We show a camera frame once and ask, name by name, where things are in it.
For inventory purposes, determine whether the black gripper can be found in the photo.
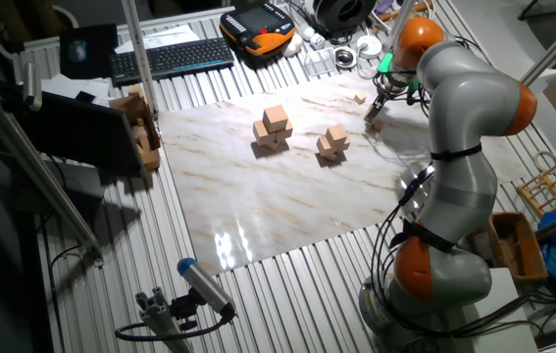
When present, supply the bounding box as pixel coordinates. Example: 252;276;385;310
364;73;410;124

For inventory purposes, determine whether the white paper stack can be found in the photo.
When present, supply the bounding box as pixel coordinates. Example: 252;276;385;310
40;73;112;107

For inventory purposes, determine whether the round metal bowl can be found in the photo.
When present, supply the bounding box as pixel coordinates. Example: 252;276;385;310
333;46;358;70

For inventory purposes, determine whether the clear plastic box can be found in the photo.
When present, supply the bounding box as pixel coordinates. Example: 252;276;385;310
302;47;337;78

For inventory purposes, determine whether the white plug adapter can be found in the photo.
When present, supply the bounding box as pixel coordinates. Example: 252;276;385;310
296;24;327;50

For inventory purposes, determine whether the black spool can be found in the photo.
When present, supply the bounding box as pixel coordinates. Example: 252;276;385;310
312;0;378;36

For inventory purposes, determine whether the white egg shaped ball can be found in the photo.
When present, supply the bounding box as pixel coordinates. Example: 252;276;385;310
281;32;304;58

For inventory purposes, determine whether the white marble pattern sheet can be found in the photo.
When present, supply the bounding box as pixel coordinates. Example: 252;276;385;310
158;72;529;276

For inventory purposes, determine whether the orange and black teach pendant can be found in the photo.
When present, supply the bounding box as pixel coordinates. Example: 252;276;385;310
219;2;297;58

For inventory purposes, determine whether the wooden rack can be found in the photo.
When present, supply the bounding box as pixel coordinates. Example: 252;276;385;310
516;150;556;220

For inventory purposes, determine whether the brown tray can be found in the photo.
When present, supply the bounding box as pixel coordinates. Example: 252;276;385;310
482;211;548;285

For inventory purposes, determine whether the black computer keyboard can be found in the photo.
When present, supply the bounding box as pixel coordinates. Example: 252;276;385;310
109;37;235;87

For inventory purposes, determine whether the white paper sheet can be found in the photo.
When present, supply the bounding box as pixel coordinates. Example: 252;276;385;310
115;24;201;54

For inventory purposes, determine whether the brown cardboard box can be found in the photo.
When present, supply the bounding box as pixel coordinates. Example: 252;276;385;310
109;83;162;173

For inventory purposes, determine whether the plain wooden block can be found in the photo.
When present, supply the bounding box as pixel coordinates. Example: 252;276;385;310
131;125;151;151
126;83;147;102

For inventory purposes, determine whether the black mouse pad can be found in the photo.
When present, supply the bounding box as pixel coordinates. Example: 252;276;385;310
59;23;120;80

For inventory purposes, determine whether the black monitor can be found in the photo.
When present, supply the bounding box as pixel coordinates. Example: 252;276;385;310
12;90;144;174

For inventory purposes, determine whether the grey computer mouse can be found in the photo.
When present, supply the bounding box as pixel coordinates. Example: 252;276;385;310
68;39;87;64

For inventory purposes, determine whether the short aluminium profile stub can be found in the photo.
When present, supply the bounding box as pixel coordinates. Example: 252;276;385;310
134;286;193;353

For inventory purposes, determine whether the aluminium frame post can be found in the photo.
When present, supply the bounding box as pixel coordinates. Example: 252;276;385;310
383;0;417;53
120;0;160;117

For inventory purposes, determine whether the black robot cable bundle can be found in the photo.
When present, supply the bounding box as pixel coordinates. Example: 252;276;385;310
369;166;543;339

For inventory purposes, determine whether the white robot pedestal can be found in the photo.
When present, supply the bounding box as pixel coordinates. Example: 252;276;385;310
448;267;538;353

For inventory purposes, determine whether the silver camera with blue cap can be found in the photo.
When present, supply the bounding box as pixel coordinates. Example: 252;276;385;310
177;257;237;318

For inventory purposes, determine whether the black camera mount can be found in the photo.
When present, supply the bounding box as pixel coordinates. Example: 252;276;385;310
169;288;200;332

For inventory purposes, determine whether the black camera cable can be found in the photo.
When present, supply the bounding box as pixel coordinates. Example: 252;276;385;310
114;306;235;342

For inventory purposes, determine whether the long aluminium frame bar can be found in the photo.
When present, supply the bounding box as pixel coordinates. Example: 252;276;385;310
0;68;105;269

